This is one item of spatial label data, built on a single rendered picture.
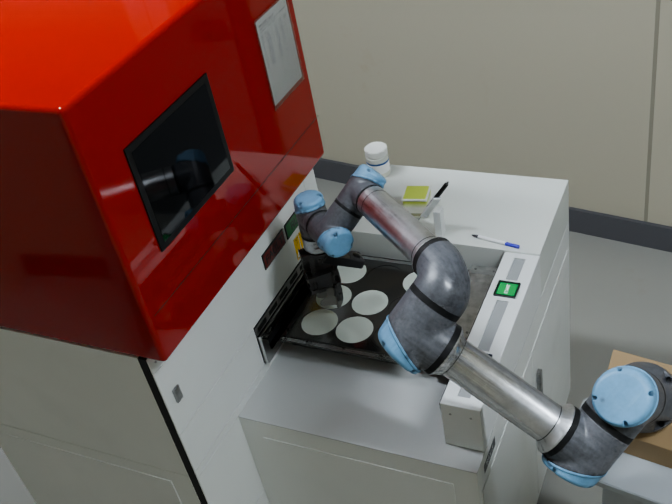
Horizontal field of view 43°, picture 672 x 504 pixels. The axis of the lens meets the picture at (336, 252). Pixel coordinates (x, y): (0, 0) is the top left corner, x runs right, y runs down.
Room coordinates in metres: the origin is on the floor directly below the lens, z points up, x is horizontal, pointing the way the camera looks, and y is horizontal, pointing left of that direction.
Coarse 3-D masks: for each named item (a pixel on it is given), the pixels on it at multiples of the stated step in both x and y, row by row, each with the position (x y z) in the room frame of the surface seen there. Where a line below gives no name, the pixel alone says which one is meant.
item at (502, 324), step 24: (504, 264) 1.72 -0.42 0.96; (528, 264) 1.70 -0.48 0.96; (528, 288) 1.62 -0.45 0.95; (480, 312) 1.56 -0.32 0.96; (504, 312) 1.54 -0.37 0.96; (528, 312) 1.61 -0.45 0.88; (480, 336) 1.48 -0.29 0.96; (504, 336) 1.46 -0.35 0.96; (504, 360) 1.42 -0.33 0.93; (456, 408) 1.28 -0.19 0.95; (480, 408) 1.26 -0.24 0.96; (456, 432) 1.28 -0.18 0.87; (480, 432) 1.25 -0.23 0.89
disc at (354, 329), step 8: (344, 320) 1.70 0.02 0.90; (352, 320) 1.70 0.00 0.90; (360, 320) 1.69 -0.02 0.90; (368, 320) 1.68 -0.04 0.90; (336, 328) 1.68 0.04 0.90; (344, 328) 1.67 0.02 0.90; (352, 328) 1.67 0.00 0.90; (360, 328) 1.66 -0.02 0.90; (368, 328) 1.65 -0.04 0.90; (344, 336) 1.64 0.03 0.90; (352, 336) 1.64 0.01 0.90; (360, 336) 1.63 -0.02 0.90; (368, 336) 1.63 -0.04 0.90
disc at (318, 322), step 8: (312, 312) 1.76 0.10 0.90; (320, 312) 1.76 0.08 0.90; (328, 312) 1.75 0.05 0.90; (304, 320) 1.74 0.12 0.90; (312, 320) 1.73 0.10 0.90; (320, 320) 1.72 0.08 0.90; (328, 320) 1.72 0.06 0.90; (336, 320) 1.71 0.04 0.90; (304, 328) 1.71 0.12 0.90; (312, 328) 1.70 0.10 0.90; (320, 328) 1.69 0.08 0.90; (328, 328) 1.69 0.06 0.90
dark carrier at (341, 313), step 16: (368, 272) 1.88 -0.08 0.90; (384, 272) 1.87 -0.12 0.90; (400, 272) 1.85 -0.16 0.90; (352, 288) 1.83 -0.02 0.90; (368, 288) 1.81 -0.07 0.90; (384, 288) 1.80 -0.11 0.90; (400, 288) 1.78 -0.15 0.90; (384, 320) 1.67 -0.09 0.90; (288, 336) 1.69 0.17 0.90; (304, 336) 1.68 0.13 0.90; (320, 336) 1.66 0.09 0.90; (336, 336) 1.65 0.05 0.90; (384, 352) 1.56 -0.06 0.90
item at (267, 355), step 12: (300, 276) 1.88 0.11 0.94; (300, 288) 1.85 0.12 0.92; (288, 300) 1.79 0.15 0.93; (300, 300) 1.86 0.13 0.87; (276, 312) 1.75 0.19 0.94; (300, 312) 1.83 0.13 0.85; (276, 324) 1.73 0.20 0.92; (288, 324) 1.77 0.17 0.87; (264, 336) 1.67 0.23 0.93; (276, 336) 1.73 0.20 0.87; (264, 348) 1.66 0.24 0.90; (276, 348) 1.70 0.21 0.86; (264, 360) 1.67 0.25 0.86
